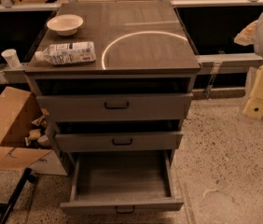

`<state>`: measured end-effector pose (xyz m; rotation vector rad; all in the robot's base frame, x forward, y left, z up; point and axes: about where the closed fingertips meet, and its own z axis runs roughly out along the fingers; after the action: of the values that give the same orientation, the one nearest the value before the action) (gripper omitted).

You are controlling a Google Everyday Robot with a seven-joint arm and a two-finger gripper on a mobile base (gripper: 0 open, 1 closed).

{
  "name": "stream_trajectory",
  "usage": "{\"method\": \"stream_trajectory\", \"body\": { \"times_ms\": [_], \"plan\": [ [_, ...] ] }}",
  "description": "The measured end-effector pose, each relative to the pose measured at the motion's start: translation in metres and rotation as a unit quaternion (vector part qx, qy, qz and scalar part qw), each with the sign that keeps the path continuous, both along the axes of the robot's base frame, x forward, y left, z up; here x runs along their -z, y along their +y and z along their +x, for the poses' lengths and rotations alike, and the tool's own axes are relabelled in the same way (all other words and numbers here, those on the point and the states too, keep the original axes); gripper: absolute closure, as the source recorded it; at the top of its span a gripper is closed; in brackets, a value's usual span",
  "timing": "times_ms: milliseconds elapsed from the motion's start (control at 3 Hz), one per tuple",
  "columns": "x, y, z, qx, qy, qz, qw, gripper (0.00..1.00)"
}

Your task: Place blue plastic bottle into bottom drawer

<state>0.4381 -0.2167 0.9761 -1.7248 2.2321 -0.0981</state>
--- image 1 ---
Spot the clear plastic water bottle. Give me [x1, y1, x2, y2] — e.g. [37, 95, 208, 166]
[35, 41, 96, 65]

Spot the grey middle drawer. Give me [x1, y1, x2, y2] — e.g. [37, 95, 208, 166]
[55, 132, 183, 152]

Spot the grey top drawer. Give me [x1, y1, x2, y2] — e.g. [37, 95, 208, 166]
[37, 93, 192, 122]

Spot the grey drawer cabinet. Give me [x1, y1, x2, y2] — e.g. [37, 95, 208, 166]
[24, 0, 201, 175]

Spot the grey open bottom drawer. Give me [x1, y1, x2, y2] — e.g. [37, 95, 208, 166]
[61, 150, 184, 215]

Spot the white ceramic bowl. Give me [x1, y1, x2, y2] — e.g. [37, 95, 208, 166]
[47, 14, 84, 36]

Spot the open cardboard box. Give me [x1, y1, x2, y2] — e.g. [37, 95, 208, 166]
[0, 87, 68, 175]

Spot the white paper cup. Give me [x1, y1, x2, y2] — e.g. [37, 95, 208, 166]
[1, 49, 21, 68]

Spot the black metal stand leg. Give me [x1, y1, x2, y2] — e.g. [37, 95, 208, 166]
[0, 168, 36, 224]

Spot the grey metal shelf rail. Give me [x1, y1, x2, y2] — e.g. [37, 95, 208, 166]
[196, 53, 263, 75]

